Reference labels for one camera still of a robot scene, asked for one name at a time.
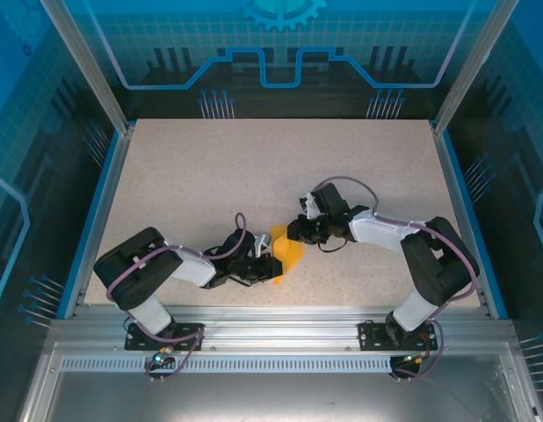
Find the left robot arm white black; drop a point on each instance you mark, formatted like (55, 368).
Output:
(135, 270)

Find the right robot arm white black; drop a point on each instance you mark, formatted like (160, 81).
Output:
(443, 261)

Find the shiny metal sheet panel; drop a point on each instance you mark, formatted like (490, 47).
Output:
(276, 395)

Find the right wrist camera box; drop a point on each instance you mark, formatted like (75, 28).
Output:
(307, 205)

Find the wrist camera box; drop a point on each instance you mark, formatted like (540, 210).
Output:
(307, 205)
(263, 242)

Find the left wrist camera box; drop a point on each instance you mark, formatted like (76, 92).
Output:
(263, 242)

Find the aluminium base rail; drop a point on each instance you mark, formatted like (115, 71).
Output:
(276, 329)

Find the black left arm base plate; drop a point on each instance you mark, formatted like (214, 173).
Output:
(192, 338)

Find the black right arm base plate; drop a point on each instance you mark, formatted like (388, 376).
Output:
(370, 336)

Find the aluminium side rail blue edge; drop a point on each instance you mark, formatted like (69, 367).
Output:
(460, 198)
(109, 198)

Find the aluminium frame post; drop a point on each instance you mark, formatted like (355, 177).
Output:
(91, 74)
(469, 66)

